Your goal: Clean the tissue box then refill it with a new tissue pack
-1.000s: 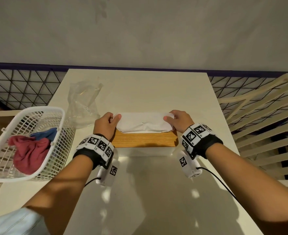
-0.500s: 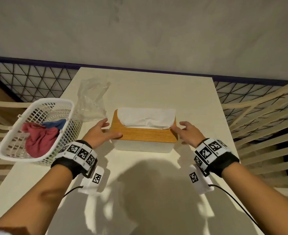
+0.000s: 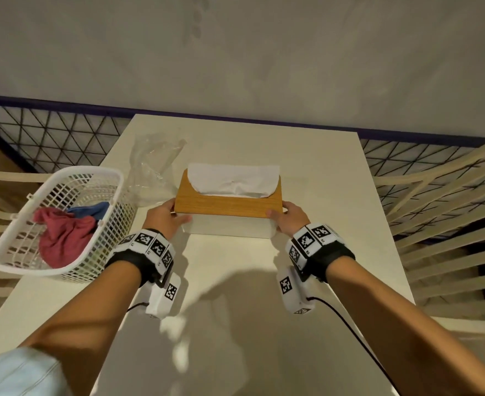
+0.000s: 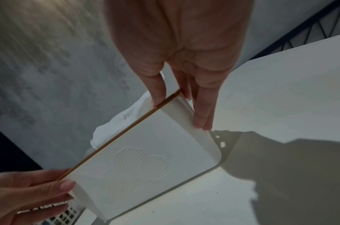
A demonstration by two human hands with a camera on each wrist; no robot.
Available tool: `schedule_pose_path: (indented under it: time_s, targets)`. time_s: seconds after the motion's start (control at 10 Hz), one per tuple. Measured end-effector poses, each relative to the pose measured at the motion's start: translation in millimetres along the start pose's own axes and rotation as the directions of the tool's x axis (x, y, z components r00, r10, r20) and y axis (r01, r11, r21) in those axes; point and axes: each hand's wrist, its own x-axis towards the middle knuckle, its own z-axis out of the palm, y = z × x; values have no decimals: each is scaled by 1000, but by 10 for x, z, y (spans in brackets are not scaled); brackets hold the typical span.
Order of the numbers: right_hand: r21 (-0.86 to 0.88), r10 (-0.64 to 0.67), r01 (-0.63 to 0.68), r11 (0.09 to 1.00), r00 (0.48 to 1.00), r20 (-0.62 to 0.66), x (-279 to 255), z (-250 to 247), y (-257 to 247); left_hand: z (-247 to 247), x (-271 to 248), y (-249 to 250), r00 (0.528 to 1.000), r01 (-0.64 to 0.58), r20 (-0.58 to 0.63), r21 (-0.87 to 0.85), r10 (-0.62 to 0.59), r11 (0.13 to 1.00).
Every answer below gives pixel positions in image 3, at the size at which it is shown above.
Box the person's left hand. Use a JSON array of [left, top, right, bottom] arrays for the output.
[[141, 197, 194, 241]]

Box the person's right hand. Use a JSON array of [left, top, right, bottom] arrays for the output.
[[265, 200, 312, 238]]

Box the clear plastic wrapper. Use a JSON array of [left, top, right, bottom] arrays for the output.
[[124, 132, 188, 207]]

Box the white plastic mesh basket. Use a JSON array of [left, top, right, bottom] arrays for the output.
[[0, 165, 138, 284]]

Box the cream tissue box base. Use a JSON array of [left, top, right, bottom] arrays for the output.
[[180, 213, 279, 240]]

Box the wooden lid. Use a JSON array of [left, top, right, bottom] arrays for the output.
[[173, 168, 284, 219]]

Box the white tissues pack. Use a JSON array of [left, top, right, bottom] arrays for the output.
[[186, 162, 282, 200]]

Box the red cloth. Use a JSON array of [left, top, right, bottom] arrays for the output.
[[32, 206, 99, 270]]

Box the person's right forearm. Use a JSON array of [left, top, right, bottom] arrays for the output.
[[326, 256, 485, 396]]

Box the person's left forearm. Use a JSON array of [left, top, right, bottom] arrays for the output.
[[19, 260, 143, 396]]

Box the black marker-tagged left wristband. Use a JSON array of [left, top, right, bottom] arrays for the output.
[[103, 228, 177, 288]]

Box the black marker-tagged wristband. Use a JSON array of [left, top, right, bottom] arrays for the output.
[[103, 228, 177, 288], [284, 221, 356, 284]]

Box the black marker-tagged right wristband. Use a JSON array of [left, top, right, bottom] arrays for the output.
[[284, 221, 356, 284]]

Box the blue cloth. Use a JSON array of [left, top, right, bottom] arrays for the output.
[[66, 200, 111, 222]]

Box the cream slatted chair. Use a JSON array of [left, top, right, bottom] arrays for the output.
[[372, 139, 485, 339], [0, 167, 54, 339]]

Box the light blue sleeve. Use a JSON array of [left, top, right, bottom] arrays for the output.
[[0, 346, 75, 396]]

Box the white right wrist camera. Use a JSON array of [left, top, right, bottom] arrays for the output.
[[276, 265, 316, 316]]

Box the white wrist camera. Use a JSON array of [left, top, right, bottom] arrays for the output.
[[276, 265, 316, 316], [144, 271, 182, 321]]

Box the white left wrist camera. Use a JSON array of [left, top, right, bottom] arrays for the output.
[[144, 271, 182, 321]]

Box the black right camera cable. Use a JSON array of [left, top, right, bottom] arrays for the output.
[[307, 295, 401, 396]]

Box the black wire mesh fence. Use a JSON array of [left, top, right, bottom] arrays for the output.
[[0, 93, 485, 244]]

